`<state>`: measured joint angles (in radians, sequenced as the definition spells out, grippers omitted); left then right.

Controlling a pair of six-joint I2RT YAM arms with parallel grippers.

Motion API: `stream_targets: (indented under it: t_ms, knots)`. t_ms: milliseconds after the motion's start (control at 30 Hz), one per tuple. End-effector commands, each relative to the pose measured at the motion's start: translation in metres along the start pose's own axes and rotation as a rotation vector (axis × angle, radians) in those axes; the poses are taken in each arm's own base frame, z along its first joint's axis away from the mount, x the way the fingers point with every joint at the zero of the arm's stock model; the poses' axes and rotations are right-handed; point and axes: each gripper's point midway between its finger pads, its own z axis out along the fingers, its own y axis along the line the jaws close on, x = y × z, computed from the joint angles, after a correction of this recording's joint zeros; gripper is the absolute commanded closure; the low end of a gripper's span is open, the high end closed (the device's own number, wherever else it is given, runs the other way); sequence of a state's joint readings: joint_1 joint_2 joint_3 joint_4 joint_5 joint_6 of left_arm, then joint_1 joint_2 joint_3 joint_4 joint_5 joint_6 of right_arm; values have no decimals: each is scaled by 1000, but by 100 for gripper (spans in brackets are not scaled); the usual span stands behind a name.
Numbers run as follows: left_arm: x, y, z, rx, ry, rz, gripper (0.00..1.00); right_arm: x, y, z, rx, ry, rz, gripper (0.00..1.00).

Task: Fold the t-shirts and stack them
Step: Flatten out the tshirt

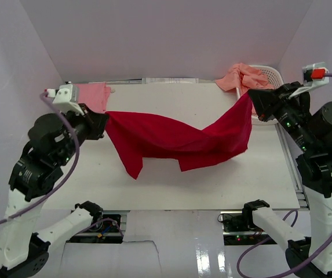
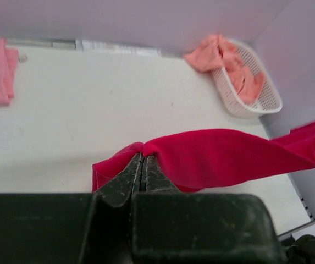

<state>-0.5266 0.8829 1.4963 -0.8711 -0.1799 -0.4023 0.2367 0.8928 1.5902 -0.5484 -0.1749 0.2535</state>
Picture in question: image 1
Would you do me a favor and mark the white paper sheet rear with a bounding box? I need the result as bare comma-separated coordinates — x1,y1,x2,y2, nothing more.
141,78,199,84

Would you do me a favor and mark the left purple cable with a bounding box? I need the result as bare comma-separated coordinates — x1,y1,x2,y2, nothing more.
0,92,81,275

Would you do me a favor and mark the purple cable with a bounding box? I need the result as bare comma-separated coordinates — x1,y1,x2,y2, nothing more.
0,92,81,275
236,72,332,277

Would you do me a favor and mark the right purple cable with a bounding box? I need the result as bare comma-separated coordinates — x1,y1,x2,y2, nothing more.
236,72,332,277

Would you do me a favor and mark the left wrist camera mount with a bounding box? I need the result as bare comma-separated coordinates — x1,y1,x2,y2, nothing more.
45,83,79,104

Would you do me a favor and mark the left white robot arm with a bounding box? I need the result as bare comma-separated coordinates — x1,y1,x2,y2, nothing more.
0,107,109,277

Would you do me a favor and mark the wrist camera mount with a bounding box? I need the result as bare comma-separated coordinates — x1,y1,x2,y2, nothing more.
45,83,79,104
289,62,329,99

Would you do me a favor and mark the red t shirt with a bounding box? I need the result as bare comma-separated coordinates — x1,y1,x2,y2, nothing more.
106,94,253,179

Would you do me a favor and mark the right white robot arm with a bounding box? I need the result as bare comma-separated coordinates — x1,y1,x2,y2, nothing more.
242,82,332,277

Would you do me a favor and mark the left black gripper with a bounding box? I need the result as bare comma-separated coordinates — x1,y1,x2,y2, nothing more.
56,102,110,164

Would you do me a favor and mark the folded pink t shirt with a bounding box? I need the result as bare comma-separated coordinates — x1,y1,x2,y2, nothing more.
75,82,112,114

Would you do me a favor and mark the salmon t shirt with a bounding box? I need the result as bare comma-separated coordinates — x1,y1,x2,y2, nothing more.
215,63,274,100

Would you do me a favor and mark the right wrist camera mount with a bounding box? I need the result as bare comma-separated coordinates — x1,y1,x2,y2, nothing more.
289,62,329,99

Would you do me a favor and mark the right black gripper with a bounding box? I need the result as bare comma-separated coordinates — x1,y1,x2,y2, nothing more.
247,81,318,153

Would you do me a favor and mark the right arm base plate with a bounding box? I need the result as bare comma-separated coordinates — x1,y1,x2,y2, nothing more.
217,212,276,246

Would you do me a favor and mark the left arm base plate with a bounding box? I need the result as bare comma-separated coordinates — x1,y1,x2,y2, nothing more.
67,213,127,244

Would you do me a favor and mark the white plastic basket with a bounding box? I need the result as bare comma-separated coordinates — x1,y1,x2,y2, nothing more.
250,65,284,126

